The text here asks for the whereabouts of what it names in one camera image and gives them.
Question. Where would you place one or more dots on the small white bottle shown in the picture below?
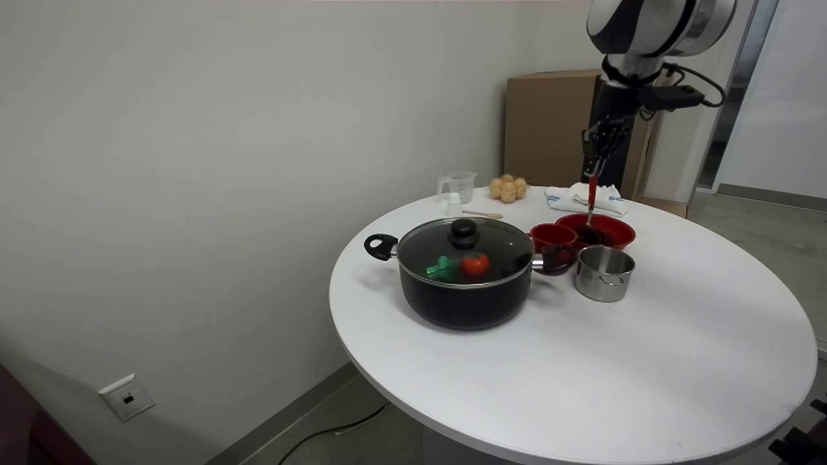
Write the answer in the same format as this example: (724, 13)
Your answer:
(452, 206)

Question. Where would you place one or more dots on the white desk maroon side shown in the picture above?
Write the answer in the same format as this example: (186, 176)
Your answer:
(34, 423)

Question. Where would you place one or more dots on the red bowl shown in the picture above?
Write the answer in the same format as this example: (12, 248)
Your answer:
(620, 234)

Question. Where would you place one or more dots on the red enamel mug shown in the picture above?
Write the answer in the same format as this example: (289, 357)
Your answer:
(555, 253)

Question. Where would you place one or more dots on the white towel blue print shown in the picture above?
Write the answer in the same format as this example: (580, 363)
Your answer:
(563, 199)

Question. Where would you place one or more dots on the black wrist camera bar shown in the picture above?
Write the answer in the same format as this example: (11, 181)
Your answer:
(668, 96)

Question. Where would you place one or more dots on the beige round bun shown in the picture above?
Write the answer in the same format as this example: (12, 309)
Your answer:
(497, 190)
(518, 190)

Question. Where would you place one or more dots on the cardboard box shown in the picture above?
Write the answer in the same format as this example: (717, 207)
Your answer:
(545, 131)

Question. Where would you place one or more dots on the grey door frame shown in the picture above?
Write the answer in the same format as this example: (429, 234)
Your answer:
(740, 86)

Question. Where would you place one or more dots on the red toy tomato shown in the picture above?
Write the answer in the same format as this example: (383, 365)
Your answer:
(476, 265)

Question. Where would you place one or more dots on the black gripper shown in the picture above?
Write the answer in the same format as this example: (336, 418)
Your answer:
(612, 106)

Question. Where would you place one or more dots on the stainless steel cup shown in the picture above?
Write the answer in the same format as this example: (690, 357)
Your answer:
(602, 281)

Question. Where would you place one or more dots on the clear glass measuring cup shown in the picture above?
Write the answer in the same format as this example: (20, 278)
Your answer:
(457, 184)

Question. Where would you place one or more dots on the white wall outlet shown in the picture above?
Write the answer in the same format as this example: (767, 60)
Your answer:
(126, 398)

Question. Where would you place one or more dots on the green toy vegetable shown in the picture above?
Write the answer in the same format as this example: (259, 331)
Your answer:
(440, 270)

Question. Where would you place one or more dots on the glass pot lid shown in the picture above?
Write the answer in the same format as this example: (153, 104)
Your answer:
(500, 246)

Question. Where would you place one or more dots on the black chair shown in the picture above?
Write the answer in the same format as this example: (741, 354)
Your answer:
(802, 439)

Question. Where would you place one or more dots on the black cooking pot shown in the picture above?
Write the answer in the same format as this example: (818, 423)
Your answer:
(466, 306)

